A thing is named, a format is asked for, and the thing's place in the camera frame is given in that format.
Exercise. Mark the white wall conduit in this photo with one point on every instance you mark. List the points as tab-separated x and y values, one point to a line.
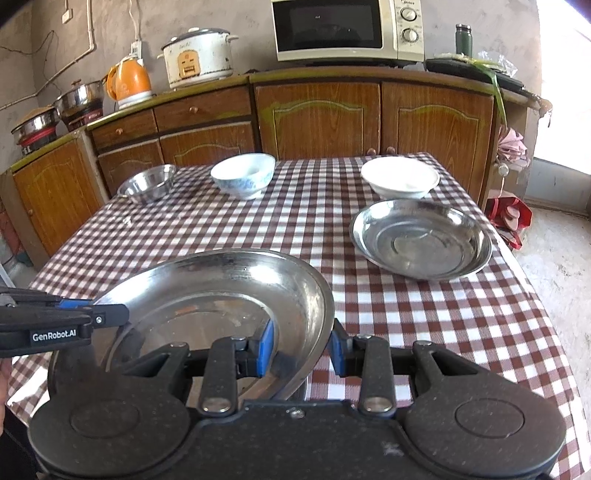
91	27

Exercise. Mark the small steel plate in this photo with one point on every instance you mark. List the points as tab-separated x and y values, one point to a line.
415	240

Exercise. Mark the dark induction cooker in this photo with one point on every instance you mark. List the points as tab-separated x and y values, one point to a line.
81	121

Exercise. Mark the white rice cooker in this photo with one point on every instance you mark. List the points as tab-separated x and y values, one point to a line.
198	60

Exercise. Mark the clear plastic bag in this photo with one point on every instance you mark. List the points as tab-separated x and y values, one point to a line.
501	62

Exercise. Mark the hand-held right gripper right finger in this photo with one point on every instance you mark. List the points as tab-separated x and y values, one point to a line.
339	348

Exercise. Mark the orange electric kettle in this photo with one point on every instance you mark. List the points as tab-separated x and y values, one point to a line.
134	83

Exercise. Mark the steel pot with lid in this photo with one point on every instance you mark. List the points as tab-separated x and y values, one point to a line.
78	99

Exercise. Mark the pink fabric bundle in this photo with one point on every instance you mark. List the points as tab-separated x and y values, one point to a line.
512	145

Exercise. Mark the cream microwave oven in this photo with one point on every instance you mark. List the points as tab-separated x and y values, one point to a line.
332	23

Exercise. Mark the brown white checked tablecloth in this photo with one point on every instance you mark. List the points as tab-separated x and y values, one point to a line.
314	230

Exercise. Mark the steel bowl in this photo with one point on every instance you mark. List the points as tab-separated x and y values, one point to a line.
147	184

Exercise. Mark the wooden single-door cabinet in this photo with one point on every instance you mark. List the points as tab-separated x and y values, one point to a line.
55	194

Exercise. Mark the wooden double-door cabinet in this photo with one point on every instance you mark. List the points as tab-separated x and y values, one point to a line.
323	120

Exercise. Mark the dark glass jar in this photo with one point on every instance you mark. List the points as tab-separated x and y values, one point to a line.
463	41

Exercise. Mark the red bag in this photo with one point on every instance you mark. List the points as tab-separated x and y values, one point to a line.
508	217

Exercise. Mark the grey glazed door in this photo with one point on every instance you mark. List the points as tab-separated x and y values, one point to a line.
563	92

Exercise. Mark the green onion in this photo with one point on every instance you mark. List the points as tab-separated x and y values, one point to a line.
501	101

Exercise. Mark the wooden cabinet with drawers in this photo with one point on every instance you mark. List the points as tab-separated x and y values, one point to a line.
203	143

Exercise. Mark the white wall switch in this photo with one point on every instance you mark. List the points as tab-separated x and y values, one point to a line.
67	15

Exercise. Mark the black tray with vegetables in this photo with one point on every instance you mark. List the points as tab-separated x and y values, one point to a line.
443	65

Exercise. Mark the large steel plate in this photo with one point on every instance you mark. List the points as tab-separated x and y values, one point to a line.
207	286

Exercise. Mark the white power socket with plug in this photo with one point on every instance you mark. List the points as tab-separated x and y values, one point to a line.
135	50

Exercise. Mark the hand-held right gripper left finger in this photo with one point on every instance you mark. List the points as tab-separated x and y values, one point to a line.
267	348

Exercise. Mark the blue patterned white bowl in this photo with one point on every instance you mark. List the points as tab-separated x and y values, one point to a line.
240	175

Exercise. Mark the red stove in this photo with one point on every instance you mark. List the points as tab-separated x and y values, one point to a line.
39	141

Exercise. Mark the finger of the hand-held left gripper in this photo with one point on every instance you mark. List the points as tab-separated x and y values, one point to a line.
74	303
111	316

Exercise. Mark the plain white bowl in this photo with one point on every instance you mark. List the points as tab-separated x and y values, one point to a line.
397	173

